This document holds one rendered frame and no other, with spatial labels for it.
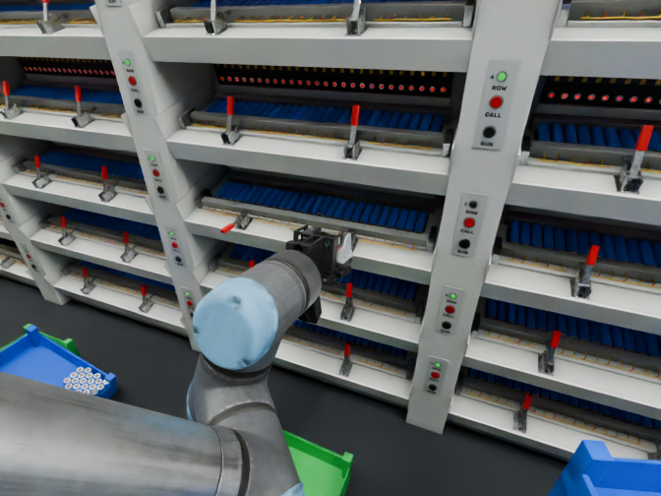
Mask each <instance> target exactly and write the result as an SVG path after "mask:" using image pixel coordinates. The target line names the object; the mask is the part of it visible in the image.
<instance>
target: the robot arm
mask: <svg viewBox="0 0 661 496"><path fill-rule="evenodd" d="M302 229H304V231H300V230H302ZM344 232H345V231H342V232H341V233H340V234H339V235H336V234H330V233H327V232H324V231H323V229H322V228H320V227H314V226H312V227H310V228H308V224H306V225H304V226H302V227H300V228H298V229H296V230H294V231H293V240H289V241H287V242H286V249H285V250H282V251H279V252H277V253H276V254H274V255H272V256H270V257H269V258H267V259H265V260H263V261H262V262H261V263H259V264H257V265H255V266H254V267H252V268H250V269H248V270H247V271H245V272H243V273H242V274H240V275H238V276H236V277H235V278H233V279H228V280H225V281H223V282H222V283H220V284H219V285H217V286H216V287H215V288H214V289H213V290H211V291H210V293H208V294H207V295H206V296H205V297H203V299H202V300H201V301H200V302H199V304H198V306H197V308H196V310H195V313H194V317H193V331H194V337H195V341H196V343H197V345H198V347H199V349H200V351H201V352H200V355H199V359H198V363H197V367H196V370H195V374H194V378H193V381H192V383H191V385H190V387H189V390H188V395H187V415H188V419H189V420H187V419H183V418H179V417H176V416H172V415H168V414H164V413H160V412H156V411H152V410H149V409H145V408H141V407H137V406H133V405H129V404H125V403H120V402H116V401H112V400H108V399H104V398H100V397H96V396H93V395H89V394H85V393H81V392H77V391H73V390H69V389H66V388H62V387H58V386H54V385H50V384H46V383H42V382H38V381H35V380H32V379H28V378H24V377H20V376H16V375H12V374H9V373H5V372H1V371H0V496H305V494H304V491H303V487H304V484H303V482H300V479H299V476H298V473H297V470H296V467H295V464H294V462H293V460H292V457H291V454H290V451H289V448H288V445H287V442H286V440H285V437H284V434H283V431H282V428H281V425H280V422H279V419H278V417H277V413H276V410H275V407H274V404H273V401H272V398H271V396H270V391H269V388H268V385H267V377H268V375H269V373H270V369H271V366H272V363H273V360H274V358H275V356H276V353H277V350H278V348H279V345H280V342H281V340H282V337H283V335H284V333H285V332H286V330H287V329H288V328H289V327H290V326H291V325H292V324H293V323H294V322H295V321H296V320H297V319H299V320H301V321H303V322H308V323H309V322H310V323H313V324H317V322H318V320H319V318H320V316H321V314H322V307H321V300H320V292H321V288H322V283H332V282H335V281H336V280H337V279H342V278H343V277H345V276H347V275H349V274H350V272H351V264H352V255H353V252H352V250H351V234H350V233H348V234H347V235H346V237H345V240H344ZM299 235H301V238H299ZM338 237H340V244H339V245H338V239H337V238H338ZM343 242H344V243H343ZM341 245H343V246H342V247H341V248H340V249H339V250H338V251H337V249H338V248H339V247H340V246H341Z"/></svg>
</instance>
